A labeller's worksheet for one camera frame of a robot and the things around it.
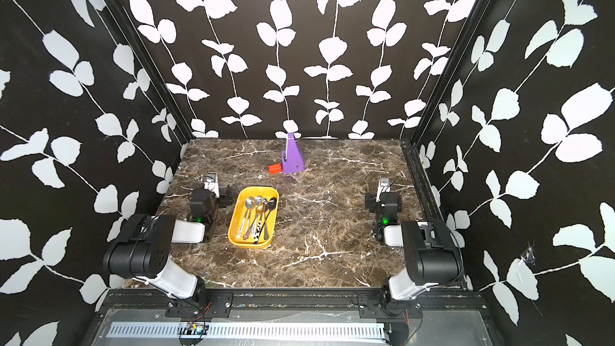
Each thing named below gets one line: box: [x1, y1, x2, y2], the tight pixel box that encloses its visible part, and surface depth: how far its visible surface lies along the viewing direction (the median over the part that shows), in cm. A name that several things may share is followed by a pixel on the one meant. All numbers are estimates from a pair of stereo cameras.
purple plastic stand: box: [281, 132, 305, 173], surface depth 106 cm
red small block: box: [268, 163, 283, 175], surface depth 109 cm
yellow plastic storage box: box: [227, 186, 280, 249], surface depth 93 cm
